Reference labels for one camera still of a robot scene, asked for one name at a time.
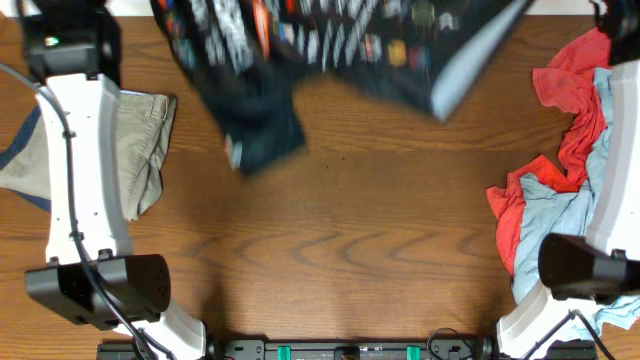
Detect red t-shirt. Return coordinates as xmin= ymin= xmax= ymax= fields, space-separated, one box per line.
xmin=486 ymin=28 xmax=611 ymax=275

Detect light blue t-shirt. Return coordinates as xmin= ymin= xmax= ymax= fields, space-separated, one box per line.
xmin=512 ymin=68 xmax=615 ymax=303

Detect folded navy blue garment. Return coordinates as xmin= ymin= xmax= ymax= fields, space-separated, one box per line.
xmin=0 ymin=106 xmax=51 ymax=212

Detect folded khaki shorts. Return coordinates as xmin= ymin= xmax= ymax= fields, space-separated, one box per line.
xmin=1 ymin=91 xmax=177 ymax=222

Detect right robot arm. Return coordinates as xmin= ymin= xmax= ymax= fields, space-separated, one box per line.
xmin=485 ymin=1 xmax=639 ymax=359

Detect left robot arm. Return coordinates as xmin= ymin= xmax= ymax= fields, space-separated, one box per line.
xmin=19 ymin=1 xmax=207 ymax=359

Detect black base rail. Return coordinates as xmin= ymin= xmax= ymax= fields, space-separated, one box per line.
xmin=96 ymin=334 xmax=598 ymax=360

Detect black orange-patterned jersey shirt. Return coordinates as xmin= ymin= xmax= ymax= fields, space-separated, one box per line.
xmin=151 ymin=0 xmax=530 ymax=175

